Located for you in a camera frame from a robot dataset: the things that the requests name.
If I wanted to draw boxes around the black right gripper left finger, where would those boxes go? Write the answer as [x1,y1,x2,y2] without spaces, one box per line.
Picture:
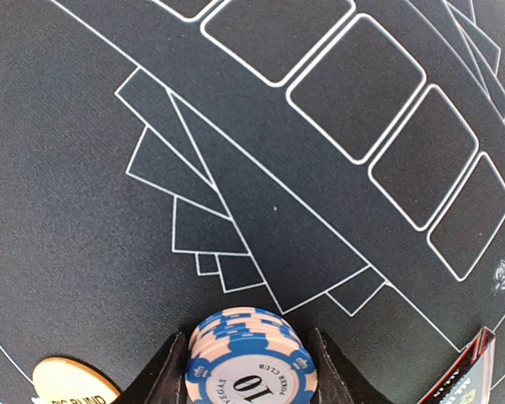
[113,332,189,404]

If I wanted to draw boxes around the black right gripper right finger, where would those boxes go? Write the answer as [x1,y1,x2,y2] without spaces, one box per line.
[307,328,388,404]

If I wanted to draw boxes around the blue orange chip stack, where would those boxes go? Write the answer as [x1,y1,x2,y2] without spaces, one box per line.
[184,306,317,403]

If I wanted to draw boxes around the orange big blind button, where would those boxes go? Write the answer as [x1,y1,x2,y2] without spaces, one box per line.
[32,357,120,404]

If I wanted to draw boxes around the red triangular marker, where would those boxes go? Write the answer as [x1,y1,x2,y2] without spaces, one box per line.
[419,327,496,404]

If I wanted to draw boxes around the round black poker mat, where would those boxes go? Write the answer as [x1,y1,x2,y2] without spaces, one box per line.
[0,1,505,403]

